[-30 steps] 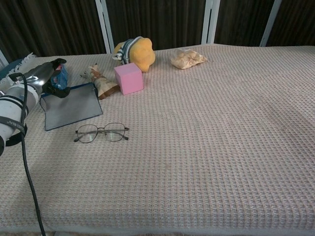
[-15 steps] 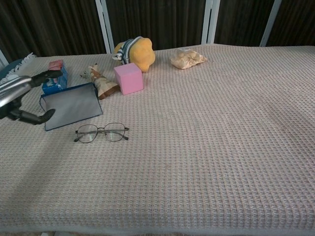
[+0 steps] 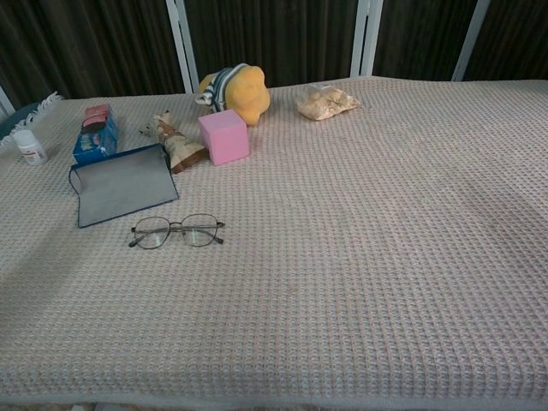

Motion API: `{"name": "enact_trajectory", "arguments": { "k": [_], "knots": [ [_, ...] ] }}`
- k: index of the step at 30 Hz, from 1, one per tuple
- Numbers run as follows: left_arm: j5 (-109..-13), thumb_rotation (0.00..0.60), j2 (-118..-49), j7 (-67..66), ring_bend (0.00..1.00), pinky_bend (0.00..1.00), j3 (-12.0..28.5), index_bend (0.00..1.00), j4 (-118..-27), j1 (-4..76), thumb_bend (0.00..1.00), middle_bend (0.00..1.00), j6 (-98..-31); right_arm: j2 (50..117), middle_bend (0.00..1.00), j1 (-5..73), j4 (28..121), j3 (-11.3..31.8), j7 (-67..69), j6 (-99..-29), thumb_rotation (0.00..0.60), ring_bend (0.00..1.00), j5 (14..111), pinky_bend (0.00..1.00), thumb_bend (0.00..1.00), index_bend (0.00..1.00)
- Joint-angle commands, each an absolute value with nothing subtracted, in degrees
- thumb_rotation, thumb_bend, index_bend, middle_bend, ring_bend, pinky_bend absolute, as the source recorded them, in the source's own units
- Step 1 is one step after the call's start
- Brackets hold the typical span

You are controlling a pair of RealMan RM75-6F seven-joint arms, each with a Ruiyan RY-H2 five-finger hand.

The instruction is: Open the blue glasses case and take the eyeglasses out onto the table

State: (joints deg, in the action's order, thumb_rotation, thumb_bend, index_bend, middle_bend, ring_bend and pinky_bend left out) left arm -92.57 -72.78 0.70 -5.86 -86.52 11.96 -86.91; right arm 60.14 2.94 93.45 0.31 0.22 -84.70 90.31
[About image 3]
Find blue grey chair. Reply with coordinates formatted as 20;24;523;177
0;101;44;140

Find clear bag of snacks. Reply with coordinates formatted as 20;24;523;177
295;83;362;122

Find dark pleated curtain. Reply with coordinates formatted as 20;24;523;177
0;0;548;110

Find beige waffle weave tablecloth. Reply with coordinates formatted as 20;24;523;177
0;76;548;408

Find toy giraffe figure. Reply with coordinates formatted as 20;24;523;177
138;109;207;176

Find blue snack box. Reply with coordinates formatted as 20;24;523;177
72;104;120;166

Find pink foam cube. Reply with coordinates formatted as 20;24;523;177
197;108;251;167

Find blue floral glasses case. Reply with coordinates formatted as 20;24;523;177
68;142;181;229

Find white pill bottle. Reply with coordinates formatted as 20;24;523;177
12;129;50;166

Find yellow plush toy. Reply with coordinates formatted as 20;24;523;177
194;63;271;127

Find thin metal frame eyeglasses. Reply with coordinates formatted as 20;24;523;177
128;213;227;251

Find white metal frame post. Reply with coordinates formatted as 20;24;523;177
165;0;200;94
0;84;16;117
350;0;384;79
451;0;491;82

